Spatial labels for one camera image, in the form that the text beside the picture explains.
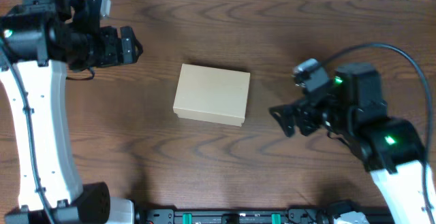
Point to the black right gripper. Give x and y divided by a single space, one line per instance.
286 121

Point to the cardboard box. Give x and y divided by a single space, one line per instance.
212 95

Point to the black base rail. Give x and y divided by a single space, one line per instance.
290 215

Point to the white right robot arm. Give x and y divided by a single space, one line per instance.
351 106

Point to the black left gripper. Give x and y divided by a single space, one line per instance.
114 43

